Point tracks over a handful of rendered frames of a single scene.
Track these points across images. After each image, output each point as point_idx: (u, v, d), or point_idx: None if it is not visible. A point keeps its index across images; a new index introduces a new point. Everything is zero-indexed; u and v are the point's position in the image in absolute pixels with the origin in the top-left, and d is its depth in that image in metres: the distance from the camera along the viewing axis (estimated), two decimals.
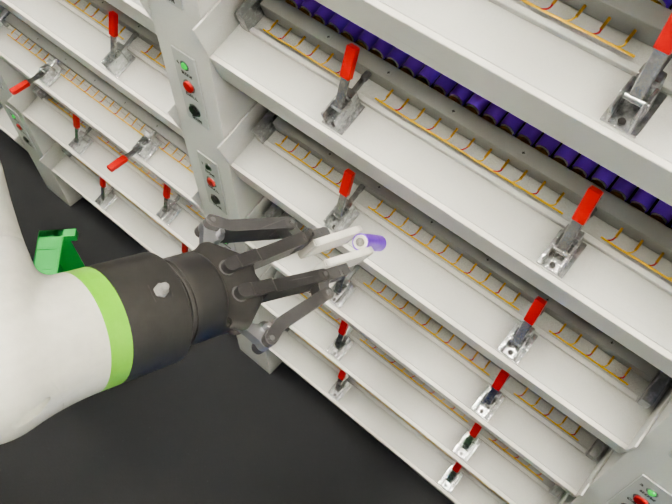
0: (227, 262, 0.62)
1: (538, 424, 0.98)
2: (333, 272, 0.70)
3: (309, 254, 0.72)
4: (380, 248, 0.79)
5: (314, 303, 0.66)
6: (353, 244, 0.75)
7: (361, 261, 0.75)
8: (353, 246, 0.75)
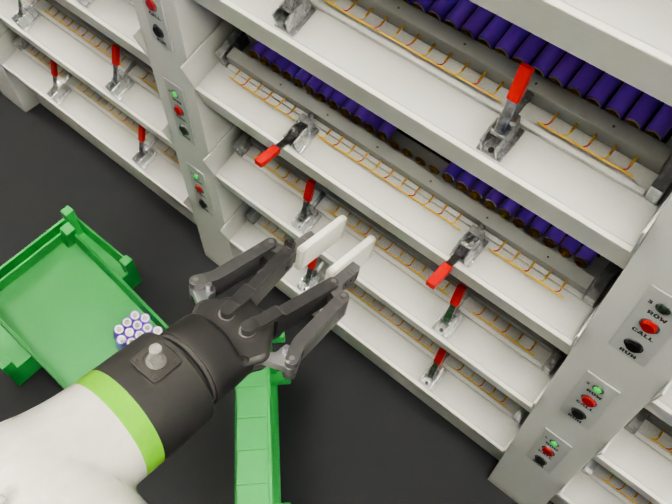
0: None
1: None
2: (297, 253, 0.73)
3: (330, 270, 0.70)
4: None
5: (250, 267, 0.71)
6: (451, 172, 0.88)
7: (339, 220, 0.75)
8: (449, 172, 0.88)
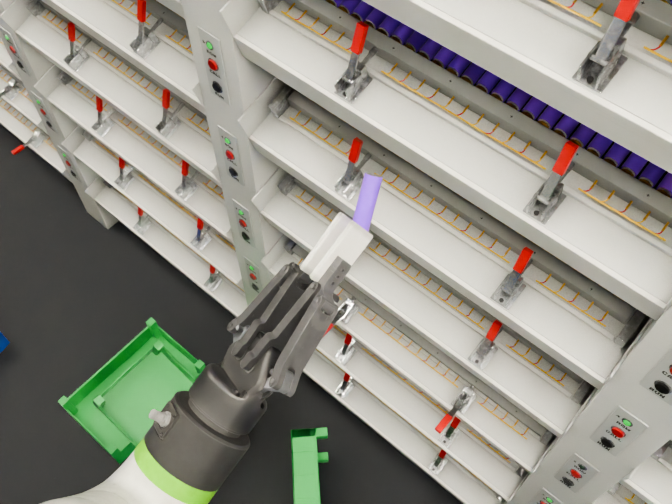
0: None
1: None
2: (317, 266, 0.75)
3: (318, 273, 0.72)
4: None
5: None
6: None
7: (343, 217, 0.74)
8: None
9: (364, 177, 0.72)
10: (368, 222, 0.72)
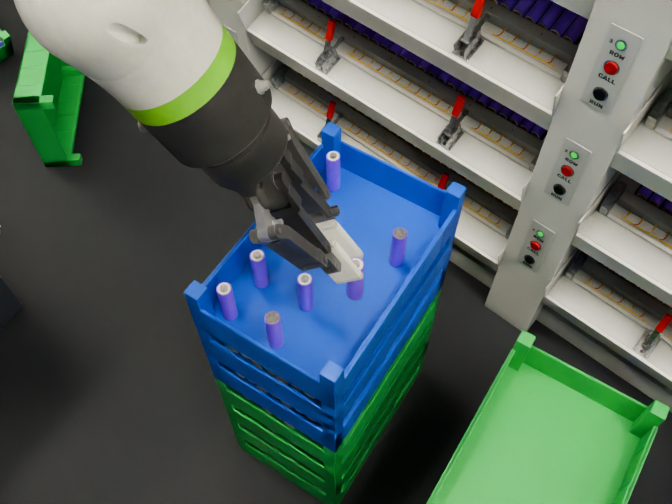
0: (285, 150, 0.62)
1: (516, 60, 1.01)
2: (331, 256, 0.70)
3: None
4: None
5: (313, 252, 0.65)
6: None
7: (343, 282, 0.75)
8: None
9: None
10: None
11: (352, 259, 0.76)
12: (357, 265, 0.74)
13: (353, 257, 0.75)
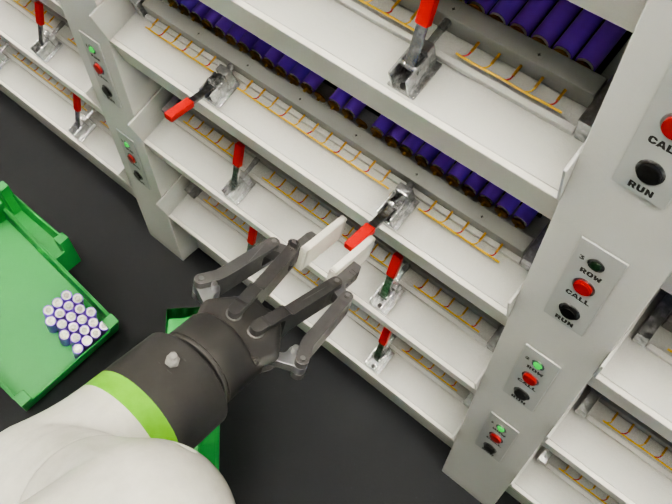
0: (231, 309, 0.63)
1: None
2: (345, 275, 0.70)
3: (306, 262, 0.72)
4: None
5: (336, 311, 0.66)
6: (379, 125, 0.79)
7: (369, 252, 0.75)
8: (377, 125, 0.79)
9: None
10: (350, 97, 0.82)
11: (358, 113, 0.81)
12: None
13: (355, 116, 0.81)
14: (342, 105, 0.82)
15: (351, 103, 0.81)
